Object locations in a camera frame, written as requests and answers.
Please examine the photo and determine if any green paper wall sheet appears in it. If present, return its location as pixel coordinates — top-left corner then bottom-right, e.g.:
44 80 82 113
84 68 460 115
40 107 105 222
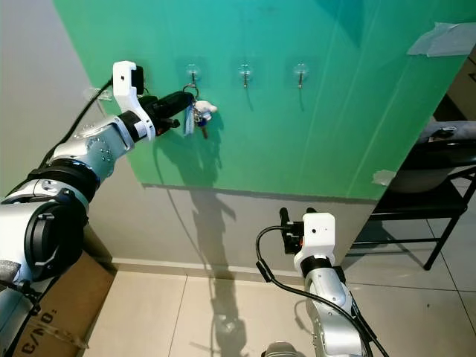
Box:
52 0 476 200

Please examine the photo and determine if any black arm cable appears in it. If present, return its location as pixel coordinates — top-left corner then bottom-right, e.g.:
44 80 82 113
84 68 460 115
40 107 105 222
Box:
56 77 120 168
254 225 391 357

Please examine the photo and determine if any white plastic wall clip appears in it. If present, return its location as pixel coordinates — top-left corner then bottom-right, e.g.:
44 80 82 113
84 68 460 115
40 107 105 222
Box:
83 88 109 104

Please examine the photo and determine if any key bunch with white plush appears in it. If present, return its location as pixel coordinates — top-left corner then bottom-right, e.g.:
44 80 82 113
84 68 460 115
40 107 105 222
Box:
181 83 218 141

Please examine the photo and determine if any brown cardboard box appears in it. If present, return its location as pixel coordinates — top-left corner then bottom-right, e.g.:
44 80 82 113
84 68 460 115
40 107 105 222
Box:
11 249 116 357

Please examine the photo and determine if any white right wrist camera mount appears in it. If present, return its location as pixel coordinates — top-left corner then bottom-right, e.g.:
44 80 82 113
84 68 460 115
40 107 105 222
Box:
292 212 337 272

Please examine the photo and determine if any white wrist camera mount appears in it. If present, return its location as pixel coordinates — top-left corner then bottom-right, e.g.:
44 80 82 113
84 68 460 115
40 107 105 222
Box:
292 212 337 272
112 61 157 142

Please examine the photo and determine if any grey robot leg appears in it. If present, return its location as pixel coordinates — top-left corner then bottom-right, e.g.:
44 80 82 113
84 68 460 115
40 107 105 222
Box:
263 342 304 357

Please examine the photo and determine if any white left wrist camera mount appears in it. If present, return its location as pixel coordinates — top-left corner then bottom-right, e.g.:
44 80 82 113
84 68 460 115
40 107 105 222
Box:
112 61 157 142

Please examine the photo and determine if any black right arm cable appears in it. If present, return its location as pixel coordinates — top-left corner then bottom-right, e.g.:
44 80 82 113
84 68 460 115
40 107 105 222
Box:
254 225 391 357

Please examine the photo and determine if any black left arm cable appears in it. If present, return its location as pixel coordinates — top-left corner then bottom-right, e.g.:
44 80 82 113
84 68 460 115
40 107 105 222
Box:
56 77 120 168

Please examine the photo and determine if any white tape piece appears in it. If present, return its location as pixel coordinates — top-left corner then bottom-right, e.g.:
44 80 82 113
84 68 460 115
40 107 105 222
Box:
372 170 396 187
407 21 476 59

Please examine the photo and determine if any clear adhesive wall hook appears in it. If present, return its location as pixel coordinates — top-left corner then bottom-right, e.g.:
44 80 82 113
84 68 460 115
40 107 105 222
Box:
184 64 203 89
236 64 254 90
292 62 311 90

